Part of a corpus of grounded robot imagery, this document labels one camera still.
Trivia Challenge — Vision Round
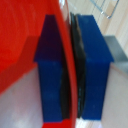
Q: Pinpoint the red plastic bowl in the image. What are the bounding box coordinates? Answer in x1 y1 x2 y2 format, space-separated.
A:
0 0 82 119

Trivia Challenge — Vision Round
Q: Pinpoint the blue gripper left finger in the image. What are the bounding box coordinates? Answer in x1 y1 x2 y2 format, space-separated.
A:
33 14 73 123

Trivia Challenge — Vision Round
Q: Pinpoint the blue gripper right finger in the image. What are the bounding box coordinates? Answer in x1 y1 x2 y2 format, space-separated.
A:
69 12 116 121

